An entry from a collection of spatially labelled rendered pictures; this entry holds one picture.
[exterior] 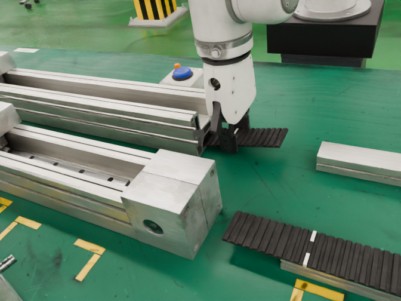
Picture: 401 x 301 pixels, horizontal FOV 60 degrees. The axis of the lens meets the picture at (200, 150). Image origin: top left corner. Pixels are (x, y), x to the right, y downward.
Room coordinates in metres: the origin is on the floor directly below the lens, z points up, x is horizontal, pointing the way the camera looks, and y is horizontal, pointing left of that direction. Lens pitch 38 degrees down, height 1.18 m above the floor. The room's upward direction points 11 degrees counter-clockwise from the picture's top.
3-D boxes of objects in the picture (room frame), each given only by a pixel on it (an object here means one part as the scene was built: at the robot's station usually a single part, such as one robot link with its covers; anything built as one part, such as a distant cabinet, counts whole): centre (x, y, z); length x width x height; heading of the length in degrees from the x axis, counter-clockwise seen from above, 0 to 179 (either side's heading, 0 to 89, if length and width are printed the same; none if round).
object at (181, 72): (0.70, 0.01, 0.84); 0.04 x 0.04 x 0.02
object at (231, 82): (0.50, -0.07, 0.92); 0.10 x 0.07 x 0.11; 146
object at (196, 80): (0.69, 0.01, 0.81); 0.10 x 0.08 x 0.06; 146
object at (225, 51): (0.49, -0.06, 0.98); 0.09 x 0.08 x 0.03; 146
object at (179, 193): (0.35, 0.04, 0.83); 0.12 x 0.09 x 0.10; 146
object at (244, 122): (0.53, -0.09, 0.83); 0.03 x 0.03 x 0.07; 56
